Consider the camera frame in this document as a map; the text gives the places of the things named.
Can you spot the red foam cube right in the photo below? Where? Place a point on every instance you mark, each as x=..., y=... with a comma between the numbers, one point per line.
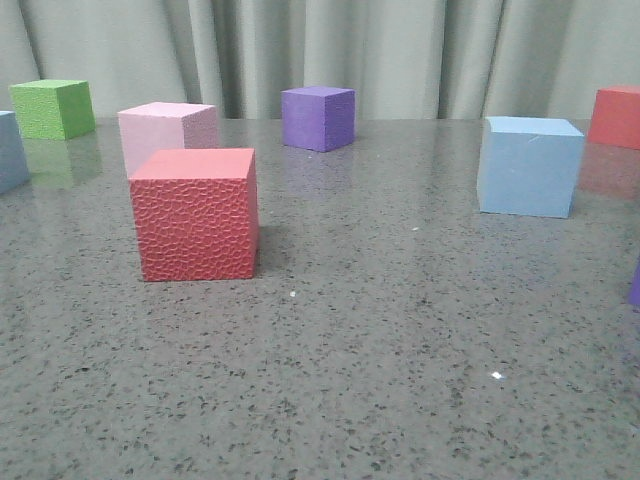
x=615, y=117

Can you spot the green foam cube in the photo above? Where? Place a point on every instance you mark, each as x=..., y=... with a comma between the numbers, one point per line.
x=53, y=109

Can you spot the light blue foam cube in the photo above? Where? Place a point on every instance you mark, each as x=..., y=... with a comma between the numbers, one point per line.
x=528, y=166

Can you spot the purple foam cube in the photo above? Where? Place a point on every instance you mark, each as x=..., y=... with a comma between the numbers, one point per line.
x=318, y=118

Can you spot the pink foam cube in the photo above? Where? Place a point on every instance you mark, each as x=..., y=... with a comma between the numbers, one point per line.
x=148, y=128

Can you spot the red textured foam cube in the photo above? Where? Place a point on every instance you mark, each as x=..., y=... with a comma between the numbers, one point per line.
x=196, y=214

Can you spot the grey curtain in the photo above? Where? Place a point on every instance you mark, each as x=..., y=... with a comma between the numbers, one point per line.
x=404, y=59

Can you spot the purple cube at edge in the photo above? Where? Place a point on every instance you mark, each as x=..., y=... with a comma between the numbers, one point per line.
x=634, y=293

